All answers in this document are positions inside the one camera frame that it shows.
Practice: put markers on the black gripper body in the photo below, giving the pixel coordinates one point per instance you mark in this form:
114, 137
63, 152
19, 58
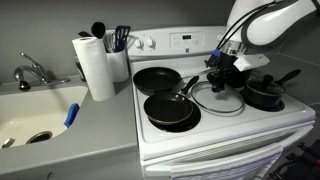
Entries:
225, 63

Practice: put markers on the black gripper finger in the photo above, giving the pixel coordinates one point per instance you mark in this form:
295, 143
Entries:
213, 78
226, 80

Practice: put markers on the large glass pot lid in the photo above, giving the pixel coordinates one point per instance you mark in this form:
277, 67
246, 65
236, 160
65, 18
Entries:
230, 100

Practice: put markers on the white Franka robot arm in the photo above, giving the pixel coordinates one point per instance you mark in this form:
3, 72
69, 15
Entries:
276, 23

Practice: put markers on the white stove knob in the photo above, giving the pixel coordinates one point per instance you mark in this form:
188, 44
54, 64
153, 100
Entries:
220, 37
139, 43
150, 42

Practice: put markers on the black stove burner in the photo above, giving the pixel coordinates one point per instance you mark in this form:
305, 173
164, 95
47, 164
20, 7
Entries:
196, 119
278, 107

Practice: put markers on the white electric stove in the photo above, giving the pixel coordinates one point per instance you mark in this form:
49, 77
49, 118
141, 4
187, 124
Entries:
213, 126

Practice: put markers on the small glass saucepan lid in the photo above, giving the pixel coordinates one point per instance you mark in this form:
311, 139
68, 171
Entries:
266, 88

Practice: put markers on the small black saucepan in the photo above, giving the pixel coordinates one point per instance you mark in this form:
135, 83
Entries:
263, 98

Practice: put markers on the small black frying pan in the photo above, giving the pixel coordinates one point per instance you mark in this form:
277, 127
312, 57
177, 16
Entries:
168, 108

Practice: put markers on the large black frying pan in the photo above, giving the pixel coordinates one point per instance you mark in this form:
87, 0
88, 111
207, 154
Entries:
156, 80

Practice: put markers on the white dish towel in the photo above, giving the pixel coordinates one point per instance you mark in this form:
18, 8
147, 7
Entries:
226, 166

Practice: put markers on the white utensil holder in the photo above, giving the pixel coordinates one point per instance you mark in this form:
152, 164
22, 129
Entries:
118, 66

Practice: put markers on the blue slotted spatula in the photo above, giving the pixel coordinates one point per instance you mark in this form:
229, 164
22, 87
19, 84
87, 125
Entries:
122, 33

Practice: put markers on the metal whisk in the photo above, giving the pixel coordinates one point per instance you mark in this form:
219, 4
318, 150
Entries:
111, 40

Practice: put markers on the white paper towel roll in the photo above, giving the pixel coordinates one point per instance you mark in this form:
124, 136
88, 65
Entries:
95, 70

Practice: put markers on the black ladle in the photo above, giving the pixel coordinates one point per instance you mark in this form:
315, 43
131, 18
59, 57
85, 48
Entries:
98, 29

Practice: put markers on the green soap bottle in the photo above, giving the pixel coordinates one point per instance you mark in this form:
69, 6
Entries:
80, 71

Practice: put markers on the black spatula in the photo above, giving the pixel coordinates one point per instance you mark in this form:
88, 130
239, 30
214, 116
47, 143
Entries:
84, 34

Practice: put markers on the chrome sink faucet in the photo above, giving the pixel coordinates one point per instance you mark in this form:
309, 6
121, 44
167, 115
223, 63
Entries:
33, 70

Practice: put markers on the metal sink drain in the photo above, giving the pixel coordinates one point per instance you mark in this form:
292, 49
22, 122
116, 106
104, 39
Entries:
39, 137

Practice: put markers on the white kitchen sink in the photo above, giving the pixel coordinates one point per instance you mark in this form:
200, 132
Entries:
30, 110

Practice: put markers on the black sink sprayer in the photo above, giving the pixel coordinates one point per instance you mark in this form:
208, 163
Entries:
24, 86

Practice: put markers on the metal sink stopper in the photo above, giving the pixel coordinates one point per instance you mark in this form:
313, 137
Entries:
7, 143

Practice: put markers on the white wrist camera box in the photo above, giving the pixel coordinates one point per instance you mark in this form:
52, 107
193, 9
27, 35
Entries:
251, 61

